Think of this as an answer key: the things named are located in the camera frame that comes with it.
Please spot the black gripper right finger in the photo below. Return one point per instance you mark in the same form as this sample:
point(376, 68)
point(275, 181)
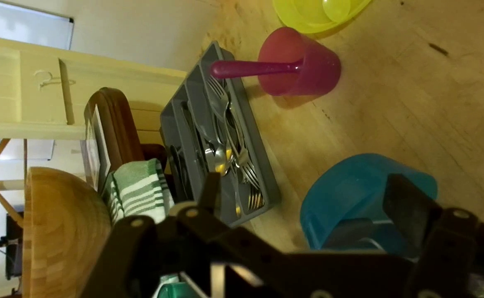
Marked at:
point(446, 249)

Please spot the flat picture frame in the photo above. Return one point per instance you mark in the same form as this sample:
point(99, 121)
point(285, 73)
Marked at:
point(96, 154)

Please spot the grey cutlery tray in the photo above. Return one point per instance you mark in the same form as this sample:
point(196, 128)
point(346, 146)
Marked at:
point(197, 110)

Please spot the large wooden bowl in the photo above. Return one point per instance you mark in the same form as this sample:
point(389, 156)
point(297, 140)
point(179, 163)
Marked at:
point(65, 237)

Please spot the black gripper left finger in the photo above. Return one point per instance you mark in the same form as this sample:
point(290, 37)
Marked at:
point(126, 249)

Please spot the metal fork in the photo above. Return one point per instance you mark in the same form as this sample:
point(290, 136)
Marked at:
point(250, 176)

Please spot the blue plastic bowl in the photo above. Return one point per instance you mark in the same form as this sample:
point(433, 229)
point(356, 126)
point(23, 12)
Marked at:
point(351, 193)

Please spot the green striped towel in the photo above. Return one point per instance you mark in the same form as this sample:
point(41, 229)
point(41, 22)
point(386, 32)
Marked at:
point(139, 191)

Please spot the dark wooden side table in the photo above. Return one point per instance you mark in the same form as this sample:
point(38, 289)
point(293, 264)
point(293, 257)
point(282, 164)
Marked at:
point(123, 126)

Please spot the yellow-green plastic plate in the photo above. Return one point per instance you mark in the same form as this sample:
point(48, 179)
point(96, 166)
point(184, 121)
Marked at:
point(308, 17)

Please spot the teal plastic cup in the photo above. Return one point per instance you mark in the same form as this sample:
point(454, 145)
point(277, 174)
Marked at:
point(176, 290)

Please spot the pink plastic cup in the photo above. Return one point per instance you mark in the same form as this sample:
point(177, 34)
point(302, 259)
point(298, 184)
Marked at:
point(308, 67)

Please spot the pink plastic spoon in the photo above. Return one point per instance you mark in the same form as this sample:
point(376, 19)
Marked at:
point(247, 68)

